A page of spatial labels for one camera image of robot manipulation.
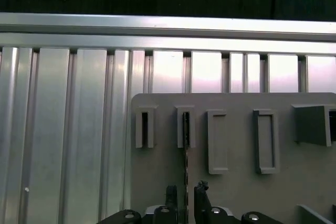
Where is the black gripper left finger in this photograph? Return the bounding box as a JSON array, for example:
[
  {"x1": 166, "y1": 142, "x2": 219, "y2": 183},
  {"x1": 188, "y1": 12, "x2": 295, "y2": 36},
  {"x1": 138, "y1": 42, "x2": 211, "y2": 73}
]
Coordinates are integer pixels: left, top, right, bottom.
[{"x1": 96, "y1": 184, "x2": 180, "y2": 224}]

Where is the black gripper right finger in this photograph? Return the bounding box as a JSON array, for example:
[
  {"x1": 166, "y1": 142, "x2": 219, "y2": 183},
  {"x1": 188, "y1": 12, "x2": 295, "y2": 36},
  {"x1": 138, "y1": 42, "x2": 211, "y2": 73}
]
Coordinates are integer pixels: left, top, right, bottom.
[{"x1": 193, "y1": 180, "x2": 286, "y2": 224}]

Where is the green RAM stick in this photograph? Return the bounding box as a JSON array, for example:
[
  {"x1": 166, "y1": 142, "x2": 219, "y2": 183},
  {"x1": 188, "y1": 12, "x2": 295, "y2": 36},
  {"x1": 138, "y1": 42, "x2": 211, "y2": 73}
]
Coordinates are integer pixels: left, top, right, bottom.
[{"x1": 182, "y1": 111, "x2": 191, "y2": 224}]

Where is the grey parts rack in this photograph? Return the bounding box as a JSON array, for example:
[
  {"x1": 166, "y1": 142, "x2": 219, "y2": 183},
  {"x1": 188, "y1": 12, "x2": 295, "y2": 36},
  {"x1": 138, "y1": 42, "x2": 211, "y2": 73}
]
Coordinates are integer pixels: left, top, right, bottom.
[{"x1": 130, "y1": 92, "x2": 336, "y2": 224}]

